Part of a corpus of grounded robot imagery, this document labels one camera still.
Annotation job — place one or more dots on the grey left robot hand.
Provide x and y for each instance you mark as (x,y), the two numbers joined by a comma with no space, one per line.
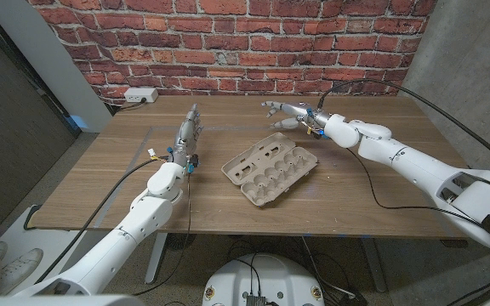
(185,140)

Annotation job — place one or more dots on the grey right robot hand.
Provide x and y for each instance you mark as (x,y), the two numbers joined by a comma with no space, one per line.
(300,111)

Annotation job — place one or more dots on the grey cardboard egg carton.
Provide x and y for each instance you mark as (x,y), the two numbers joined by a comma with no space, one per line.
(270,170)

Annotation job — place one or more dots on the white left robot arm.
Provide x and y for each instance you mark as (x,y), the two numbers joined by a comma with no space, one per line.
(143,217)

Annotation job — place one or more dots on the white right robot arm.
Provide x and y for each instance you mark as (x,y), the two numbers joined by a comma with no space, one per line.
(415,168)

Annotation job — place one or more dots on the white power strip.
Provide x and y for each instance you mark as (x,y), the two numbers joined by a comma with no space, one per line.
(140,94)

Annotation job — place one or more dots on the red brick printed backdrop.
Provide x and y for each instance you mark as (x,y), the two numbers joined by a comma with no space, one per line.
(236,47)

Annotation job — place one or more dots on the grey table leg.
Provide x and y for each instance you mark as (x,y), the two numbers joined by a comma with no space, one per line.
(374,263)
(156,257)

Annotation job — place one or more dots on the white robot torso base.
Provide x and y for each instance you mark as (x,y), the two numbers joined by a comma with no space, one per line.
(262,276)

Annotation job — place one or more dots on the white shoe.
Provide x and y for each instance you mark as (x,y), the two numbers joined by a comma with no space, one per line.
(21,268)

